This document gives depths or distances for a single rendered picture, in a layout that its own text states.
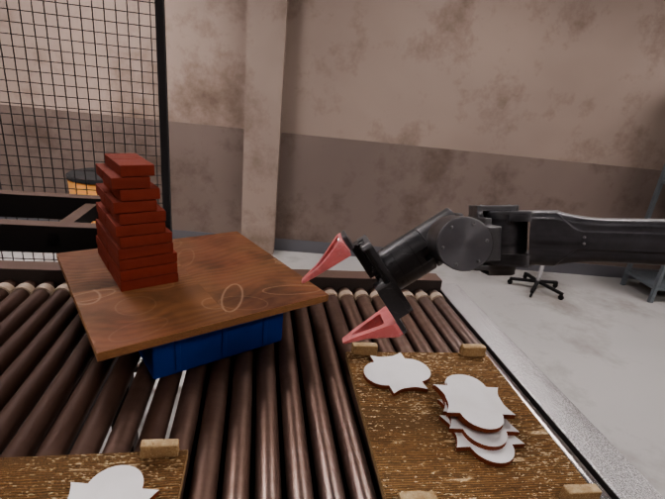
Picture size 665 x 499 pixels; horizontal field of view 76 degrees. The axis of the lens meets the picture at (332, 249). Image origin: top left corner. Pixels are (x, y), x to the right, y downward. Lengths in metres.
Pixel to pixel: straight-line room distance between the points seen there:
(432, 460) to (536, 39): 3.85
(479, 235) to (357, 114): 3.48
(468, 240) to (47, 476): 0.67
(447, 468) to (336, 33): 3.50
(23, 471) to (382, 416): 0.58
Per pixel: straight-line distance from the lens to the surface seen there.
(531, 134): 4.36
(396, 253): 0.52
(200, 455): 0.81
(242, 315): 0.93
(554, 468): 0.90
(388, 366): 0.98
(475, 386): 0.94
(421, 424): 0.88
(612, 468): 1.00
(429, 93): 4.01
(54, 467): 0.82
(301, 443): 0.82
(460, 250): 0.46
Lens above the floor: 1.50
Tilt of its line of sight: 20 degrees down
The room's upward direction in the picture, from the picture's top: 6 degrees clockwise
